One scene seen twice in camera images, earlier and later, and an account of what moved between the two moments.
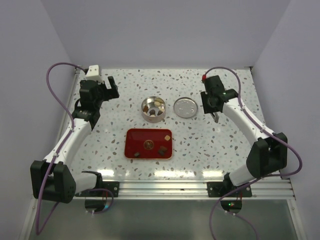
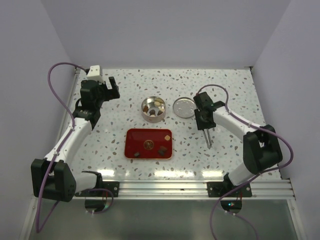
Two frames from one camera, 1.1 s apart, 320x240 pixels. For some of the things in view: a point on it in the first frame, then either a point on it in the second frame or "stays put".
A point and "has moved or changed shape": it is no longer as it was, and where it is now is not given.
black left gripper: [110, 93] stays put
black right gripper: [207, 108] → [201, 125]
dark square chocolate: [137, 154] stays put
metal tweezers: [215, 117] has moved or changed shape
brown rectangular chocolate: [145, 109] stays put
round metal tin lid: [185, 107] stays put
